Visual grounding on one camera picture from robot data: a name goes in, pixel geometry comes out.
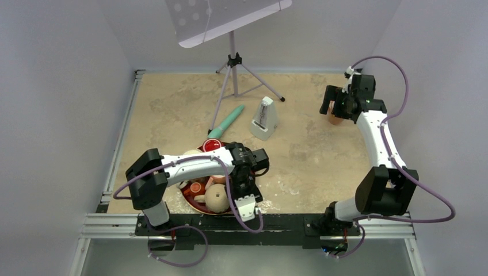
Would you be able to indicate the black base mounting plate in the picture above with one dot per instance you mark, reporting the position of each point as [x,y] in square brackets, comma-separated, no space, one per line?
[309,231]

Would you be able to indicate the white metronome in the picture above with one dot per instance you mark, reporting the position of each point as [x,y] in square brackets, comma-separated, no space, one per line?
[265,120]

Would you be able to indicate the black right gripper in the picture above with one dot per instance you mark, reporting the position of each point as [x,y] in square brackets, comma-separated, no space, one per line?
[335,94]

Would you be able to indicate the pink flower mug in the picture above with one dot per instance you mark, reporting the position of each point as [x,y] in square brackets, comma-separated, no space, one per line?
[331,117]

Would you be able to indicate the red mug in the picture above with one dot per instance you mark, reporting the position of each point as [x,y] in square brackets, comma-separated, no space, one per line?
[211,145]

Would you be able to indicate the pink upside-down mug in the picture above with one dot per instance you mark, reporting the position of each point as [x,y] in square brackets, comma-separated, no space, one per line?
[215,179]

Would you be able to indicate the purple music stand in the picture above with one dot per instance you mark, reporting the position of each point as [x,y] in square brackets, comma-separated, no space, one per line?
[197,22]

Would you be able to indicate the teal recorder flute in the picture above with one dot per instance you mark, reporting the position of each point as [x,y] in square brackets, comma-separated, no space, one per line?
[218,132]

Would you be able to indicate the tall cream upside-down mug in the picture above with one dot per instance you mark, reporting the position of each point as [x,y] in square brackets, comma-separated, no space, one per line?
[190,152]

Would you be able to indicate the small orange cup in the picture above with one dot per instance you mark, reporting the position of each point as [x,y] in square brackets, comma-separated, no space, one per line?
[193,189]

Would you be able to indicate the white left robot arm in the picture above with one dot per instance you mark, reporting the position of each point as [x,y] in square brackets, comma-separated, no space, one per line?
[148,178]

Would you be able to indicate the round red tray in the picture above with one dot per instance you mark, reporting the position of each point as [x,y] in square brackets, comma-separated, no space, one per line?
[199,207]

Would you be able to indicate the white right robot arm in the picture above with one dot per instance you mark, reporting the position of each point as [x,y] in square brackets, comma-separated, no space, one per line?
[388,187]

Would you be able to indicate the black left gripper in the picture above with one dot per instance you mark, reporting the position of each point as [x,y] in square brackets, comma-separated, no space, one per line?
[253,190]

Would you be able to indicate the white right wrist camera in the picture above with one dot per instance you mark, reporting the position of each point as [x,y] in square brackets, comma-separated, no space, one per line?
[348,75]

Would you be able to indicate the beige round upside-down mug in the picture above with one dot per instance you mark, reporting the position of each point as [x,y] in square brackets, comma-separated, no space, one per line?
[215,199]

